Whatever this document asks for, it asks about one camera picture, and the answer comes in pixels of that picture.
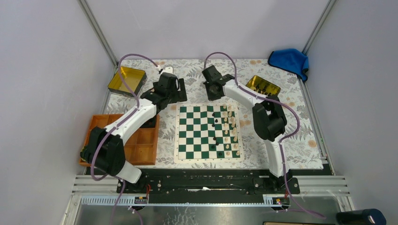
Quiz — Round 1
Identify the black cylinder bottom right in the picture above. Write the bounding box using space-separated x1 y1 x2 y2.
336 209 387 225

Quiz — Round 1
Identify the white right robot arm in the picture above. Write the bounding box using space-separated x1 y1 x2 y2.
202 66 290 193

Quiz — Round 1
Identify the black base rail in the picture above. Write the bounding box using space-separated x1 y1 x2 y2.
116 168 300 195

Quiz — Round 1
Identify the floral table mat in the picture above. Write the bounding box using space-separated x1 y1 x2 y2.
100 59 325 170

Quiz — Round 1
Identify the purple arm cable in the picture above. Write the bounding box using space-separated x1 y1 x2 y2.
204 52 327 219
90 54 162 225

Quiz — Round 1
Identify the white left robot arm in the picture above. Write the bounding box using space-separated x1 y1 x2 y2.
80 69 187 193

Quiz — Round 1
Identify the blue cloth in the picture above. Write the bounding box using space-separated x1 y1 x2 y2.
268 48 309 82

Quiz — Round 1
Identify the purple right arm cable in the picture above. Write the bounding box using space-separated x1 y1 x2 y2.
204 52 327 219

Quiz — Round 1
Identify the empty gold tin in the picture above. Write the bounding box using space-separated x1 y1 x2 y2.
107 66 147 98

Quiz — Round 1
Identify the green white chess board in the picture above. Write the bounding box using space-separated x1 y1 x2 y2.
174 102 245 163

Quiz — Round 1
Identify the gold tin with chess pieces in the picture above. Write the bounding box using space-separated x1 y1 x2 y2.
245 75 281 96

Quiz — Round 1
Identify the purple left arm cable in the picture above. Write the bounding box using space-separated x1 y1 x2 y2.
90 54 162 225

